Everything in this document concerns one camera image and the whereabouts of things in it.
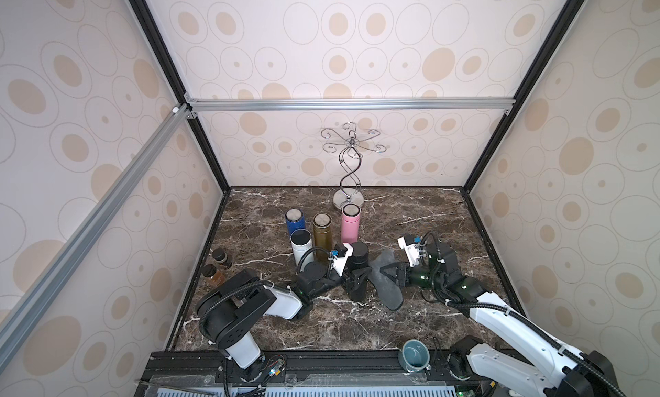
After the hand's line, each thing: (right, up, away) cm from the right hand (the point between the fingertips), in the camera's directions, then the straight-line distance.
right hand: (390, 268), depth 78 cm
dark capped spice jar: (-56, +2, +9) cm, 57 cm away
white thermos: (-27, +8, -1) cm, 28 cm away
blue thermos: (-30, +15, +4) cm, 33 cm away
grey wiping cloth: (-2, -4, -4) cm, 7 cm away
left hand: (-6, +1, 0) cm, 6 cm away
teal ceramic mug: (+7, -25, -2) cm, 26 cm away
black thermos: (-10, +3, -4) cm, 12 cm away
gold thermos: (-21, +11, +5) cm, 24 cm away
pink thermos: (-12, +14, +7) cm, 20 cm away
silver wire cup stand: (-10, +26, +39) cm, 48 cm away
